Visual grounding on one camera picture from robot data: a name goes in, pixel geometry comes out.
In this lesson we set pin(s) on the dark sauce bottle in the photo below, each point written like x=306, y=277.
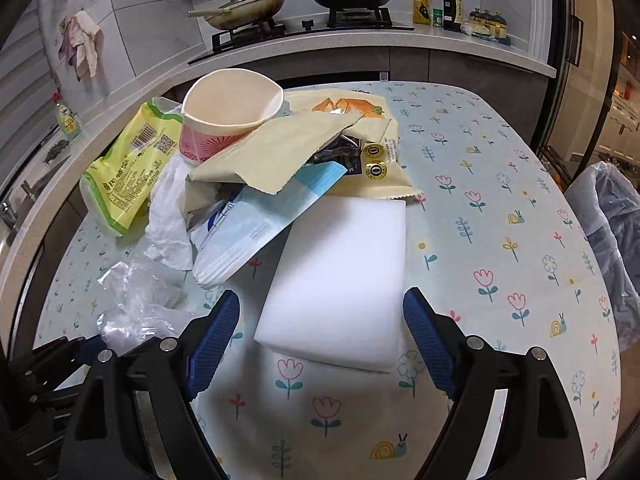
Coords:
x=453, y=7

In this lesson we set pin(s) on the seasoning jar set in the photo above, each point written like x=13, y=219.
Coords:
x=490, y=25

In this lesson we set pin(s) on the pink white paper cup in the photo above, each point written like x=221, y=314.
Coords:
x=220, y=135

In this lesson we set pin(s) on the beige frying pan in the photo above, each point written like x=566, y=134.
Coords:
x=245, y=7

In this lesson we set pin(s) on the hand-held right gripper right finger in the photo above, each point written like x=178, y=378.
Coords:
x=430, y=345

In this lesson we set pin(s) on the hanging dish cloth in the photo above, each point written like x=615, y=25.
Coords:
x=82, y=40

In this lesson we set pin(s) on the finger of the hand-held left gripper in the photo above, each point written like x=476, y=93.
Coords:
x=45, y=385

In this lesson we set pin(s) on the green yellow food packet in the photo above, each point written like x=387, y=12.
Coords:
x=125, y=170

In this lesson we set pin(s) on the crumpled white tissue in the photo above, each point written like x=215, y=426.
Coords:
x=167, y=220

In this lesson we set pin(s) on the metal sink faucet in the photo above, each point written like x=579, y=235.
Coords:
x=7, y=212

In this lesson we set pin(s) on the blue white tissue packet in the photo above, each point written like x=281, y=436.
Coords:
x=260, y=225

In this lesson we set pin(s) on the trash bin with clear bag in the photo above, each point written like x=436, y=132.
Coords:
x=605, y=220

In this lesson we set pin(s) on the glass sliding door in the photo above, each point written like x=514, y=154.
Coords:
x=590, y=35

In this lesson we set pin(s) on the floral tablecloth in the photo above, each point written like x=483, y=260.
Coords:
x=500, y=240

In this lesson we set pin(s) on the green dish soap bottle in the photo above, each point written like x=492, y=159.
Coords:
x=67, y=120

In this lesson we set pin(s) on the clear plastic wrap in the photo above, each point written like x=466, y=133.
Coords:
x=135, y=300

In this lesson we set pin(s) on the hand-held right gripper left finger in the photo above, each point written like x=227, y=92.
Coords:
x=215, y=345

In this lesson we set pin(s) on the black gas stove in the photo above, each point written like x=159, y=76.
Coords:
x=300, y=30

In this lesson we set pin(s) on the yellow seasoning packet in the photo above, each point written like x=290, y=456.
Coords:
x=421, y=2

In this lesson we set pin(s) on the small green jar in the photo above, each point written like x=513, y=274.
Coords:
x=438, y=17

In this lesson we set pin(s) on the beige snack bag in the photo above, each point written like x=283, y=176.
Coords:
x=280, y=145

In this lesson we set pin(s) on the white foam sponge block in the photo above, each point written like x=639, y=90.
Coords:
x=335, y=270

